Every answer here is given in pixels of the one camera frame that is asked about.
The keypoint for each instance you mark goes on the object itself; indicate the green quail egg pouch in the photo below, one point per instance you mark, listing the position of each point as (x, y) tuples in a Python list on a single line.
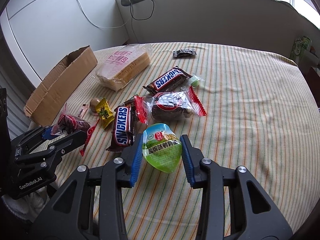
[(161, 148)]

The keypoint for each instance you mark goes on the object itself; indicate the green printed bag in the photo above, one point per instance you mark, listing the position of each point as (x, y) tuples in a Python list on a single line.
[(300, 46)]

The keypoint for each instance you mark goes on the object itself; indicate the yellow candy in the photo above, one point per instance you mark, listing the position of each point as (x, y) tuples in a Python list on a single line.
[(104, 112)]

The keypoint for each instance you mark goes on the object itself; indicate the Snickers bar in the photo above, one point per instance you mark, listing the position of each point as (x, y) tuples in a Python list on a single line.
[(168, 81), (124, 126)]

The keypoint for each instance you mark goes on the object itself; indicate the red dates bag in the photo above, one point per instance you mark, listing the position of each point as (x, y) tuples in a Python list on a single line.
[(68, 124)]

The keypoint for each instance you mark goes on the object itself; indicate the brown cardboard box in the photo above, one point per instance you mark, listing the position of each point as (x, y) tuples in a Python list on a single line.
[(51, 94)]

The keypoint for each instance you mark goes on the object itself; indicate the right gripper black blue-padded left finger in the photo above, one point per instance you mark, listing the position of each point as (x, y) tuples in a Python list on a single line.
[(89, 204)]

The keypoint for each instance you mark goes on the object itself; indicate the black candy wrapper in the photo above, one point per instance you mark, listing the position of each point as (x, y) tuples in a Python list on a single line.
[(184, 53)]

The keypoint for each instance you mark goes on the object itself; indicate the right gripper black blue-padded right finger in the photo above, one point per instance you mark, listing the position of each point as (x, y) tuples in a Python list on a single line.
[(234, 205)]

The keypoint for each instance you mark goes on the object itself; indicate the round brown snack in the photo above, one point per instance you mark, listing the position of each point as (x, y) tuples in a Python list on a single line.
[(93, 104)]

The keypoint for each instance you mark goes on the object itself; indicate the striped table cloth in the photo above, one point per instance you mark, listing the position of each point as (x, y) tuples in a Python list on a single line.
[(260, 114)]

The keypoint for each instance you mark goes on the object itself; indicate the small pink sachet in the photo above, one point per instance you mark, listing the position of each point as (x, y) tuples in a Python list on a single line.
[(82, 110)]

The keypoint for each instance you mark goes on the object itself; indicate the clear red-edged snack bag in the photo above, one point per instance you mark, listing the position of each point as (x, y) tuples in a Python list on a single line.
[(168, 106)]

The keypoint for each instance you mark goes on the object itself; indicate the bagged sliced bread loaf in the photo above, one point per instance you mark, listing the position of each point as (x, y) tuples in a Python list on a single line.
[(123, 65)]

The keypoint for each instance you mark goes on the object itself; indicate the small green wrapped candy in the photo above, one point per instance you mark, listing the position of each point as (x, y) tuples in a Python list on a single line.
[(194, 81)]

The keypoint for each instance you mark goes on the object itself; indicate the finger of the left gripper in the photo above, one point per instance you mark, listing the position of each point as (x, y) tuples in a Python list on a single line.
[(28, 141), (61, 146)]

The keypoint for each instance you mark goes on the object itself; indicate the white cabinet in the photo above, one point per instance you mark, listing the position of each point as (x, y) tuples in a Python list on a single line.
[(40, 33)]

